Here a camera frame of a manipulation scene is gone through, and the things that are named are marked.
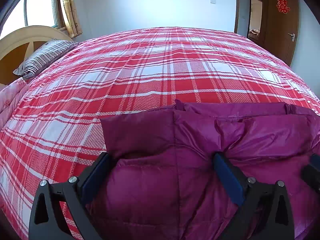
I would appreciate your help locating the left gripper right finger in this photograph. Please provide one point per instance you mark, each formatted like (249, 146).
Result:
(264, 210)

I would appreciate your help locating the brown wooden door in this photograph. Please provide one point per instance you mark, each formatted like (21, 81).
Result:
(276, 27)

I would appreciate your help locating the window with frame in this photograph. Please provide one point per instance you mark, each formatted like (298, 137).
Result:
(34, 12)

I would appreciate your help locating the magenta quilted down jacket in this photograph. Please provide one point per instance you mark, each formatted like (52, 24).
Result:
(163, 185)

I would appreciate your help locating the red plaid bed sheet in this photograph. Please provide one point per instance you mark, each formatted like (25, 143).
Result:
(50, 132)

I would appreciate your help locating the pink floral folded quilt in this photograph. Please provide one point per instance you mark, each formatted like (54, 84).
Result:
(10, 97)

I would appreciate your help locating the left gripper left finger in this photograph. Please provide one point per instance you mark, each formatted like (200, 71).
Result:
(47, 220)

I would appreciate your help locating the cream and wood headboard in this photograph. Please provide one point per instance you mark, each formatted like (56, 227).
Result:
(20, 44)

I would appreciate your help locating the silver door handle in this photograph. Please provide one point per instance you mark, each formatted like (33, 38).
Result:
(293, 36)

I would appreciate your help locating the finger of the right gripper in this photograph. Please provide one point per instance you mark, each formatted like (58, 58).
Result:
(310, 173)

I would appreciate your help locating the red double happiness decoration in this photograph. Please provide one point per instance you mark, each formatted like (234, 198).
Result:
(282, 6)

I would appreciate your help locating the striped pillow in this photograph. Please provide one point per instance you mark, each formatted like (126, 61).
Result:
(43, 57)

